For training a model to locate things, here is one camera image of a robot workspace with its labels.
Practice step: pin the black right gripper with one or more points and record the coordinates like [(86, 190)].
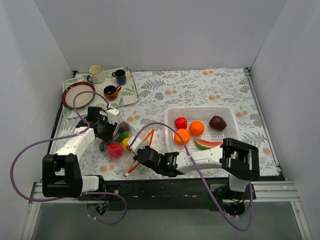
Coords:
[(139, 155)]

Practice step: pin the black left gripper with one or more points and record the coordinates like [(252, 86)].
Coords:
[(110, 132)]

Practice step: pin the orange brown ceramic mug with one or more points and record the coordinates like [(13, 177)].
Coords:
[(111, 92)]

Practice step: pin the fake red strawberry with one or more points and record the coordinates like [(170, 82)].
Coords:
[(181, 123)]

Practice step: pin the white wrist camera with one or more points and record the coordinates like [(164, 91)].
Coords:
[(113, 115), (136, 145)]

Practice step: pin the fake dark purple fig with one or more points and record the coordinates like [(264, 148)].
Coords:
[(217, 123)]

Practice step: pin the fake yellow lemon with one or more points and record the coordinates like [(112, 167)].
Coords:
[(125, 144)]

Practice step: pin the dark blue mug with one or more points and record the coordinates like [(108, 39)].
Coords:
[(120, 76)]

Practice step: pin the red rimmed cream plate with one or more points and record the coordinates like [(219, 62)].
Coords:
[(87, 94)]

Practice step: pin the fake orange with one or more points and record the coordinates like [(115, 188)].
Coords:
[(182, 136), (196, 128)]

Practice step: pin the fake watermelon slice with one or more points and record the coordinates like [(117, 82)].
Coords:
[(206, 145)]

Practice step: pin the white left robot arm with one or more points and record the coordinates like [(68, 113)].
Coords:
[(61, 174)]

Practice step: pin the fake green cucumber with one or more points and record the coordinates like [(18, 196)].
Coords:
[(122, 136)]

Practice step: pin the cream enamel mug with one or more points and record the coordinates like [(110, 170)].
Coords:
[(96, 74)]

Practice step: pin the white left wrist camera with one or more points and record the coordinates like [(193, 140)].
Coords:
[(113, 115)]

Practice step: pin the leaf print serving tray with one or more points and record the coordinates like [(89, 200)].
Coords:
[(127, 95)]

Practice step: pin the fake red apple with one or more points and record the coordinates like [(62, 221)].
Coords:
[(115, 150)]

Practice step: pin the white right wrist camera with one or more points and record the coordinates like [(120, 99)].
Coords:
[(136, 145)]

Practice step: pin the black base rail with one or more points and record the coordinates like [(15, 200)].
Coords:
[(171, 194)]

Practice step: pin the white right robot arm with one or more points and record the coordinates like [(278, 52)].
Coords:
[(239, 159)]

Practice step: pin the clear zip top bag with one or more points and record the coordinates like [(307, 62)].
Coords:
[(130, 164)]

